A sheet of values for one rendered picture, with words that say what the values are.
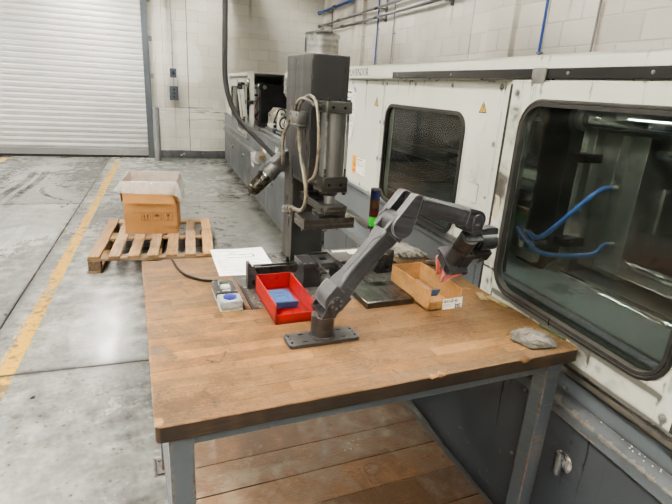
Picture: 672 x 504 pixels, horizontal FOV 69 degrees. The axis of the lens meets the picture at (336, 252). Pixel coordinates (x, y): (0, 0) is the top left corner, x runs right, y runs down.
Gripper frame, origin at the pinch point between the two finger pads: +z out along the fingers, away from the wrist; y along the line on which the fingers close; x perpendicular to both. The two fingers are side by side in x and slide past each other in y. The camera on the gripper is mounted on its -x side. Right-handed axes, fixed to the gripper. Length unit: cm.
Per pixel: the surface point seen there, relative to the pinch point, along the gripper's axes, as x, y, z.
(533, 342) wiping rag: -11.6, -30.8, -10.0
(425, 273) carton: -5.5, 11.3, 13.9
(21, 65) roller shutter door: 276, 831, 471
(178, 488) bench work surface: 83, -46, 7
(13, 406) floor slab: 148, 43, 151
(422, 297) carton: 5.7, -3.7, 5.7
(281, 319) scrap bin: 52, -6, 8
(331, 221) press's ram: 29.9, 26.3, 2.2
